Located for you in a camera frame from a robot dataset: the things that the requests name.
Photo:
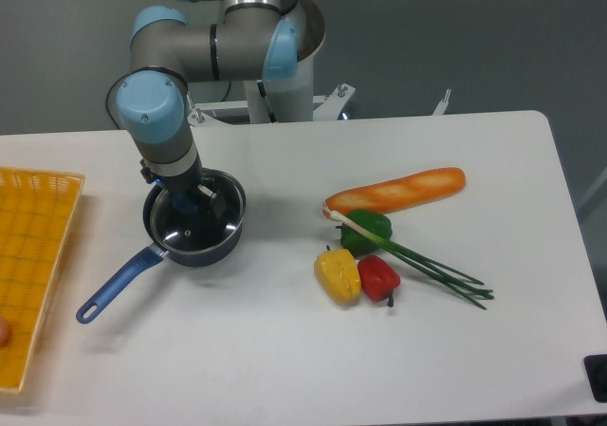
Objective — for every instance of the pink object in basket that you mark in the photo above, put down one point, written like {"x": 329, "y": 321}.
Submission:
{"x": 5, "y": 331}

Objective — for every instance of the dark blue saucepan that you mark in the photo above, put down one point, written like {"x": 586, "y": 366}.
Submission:
{"x": 143, "y": 260}

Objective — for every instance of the green spring onion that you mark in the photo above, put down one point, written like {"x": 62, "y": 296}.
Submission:
{"x": 363, "y": 233}

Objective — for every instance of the red bell pepper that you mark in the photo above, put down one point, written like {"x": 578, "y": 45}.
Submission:
{"x": 378, "y": 279}

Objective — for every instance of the glass lid blue knob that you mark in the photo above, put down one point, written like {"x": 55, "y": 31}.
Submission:
{"x": 196, "y": 233}

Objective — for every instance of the yellow woven basket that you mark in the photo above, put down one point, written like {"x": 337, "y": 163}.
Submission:
{"x": 37, "y": 208}

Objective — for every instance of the yellow bell pepper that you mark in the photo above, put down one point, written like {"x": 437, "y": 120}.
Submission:
{"x": 337, "y": 272}

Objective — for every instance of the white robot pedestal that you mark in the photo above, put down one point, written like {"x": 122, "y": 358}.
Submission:
{"x": 290, "y": 100}

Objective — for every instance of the black corner device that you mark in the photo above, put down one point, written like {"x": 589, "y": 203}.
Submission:
{"x": 596, "y": 371}

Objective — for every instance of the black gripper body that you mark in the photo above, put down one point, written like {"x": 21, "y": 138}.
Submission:
{"x": 177, "y": 177}

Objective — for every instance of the orange baguette bread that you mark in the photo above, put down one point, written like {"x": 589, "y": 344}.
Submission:
{"x": 398, "y": 194}

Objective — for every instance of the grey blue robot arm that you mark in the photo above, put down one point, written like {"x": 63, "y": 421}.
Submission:
{"x": 253, "y": 42}

